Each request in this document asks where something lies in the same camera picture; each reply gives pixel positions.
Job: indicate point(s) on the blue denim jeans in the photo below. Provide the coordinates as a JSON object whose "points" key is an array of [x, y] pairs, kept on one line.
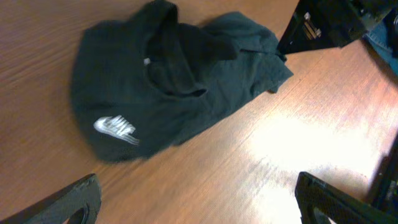
{"points": [[383, 39]]}

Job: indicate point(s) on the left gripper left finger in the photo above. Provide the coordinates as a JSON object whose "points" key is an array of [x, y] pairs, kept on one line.
{"points": [[78, 203]]}

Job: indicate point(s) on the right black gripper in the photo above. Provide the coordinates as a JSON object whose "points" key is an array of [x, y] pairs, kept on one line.
{"points": [[325, 24]]}

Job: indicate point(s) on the black nike t-shirt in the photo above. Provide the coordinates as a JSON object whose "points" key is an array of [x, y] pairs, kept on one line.
{"points": [[150, 82]]}

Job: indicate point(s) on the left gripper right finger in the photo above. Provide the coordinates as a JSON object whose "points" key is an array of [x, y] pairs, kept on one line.
{"points": [[320, 202]]}

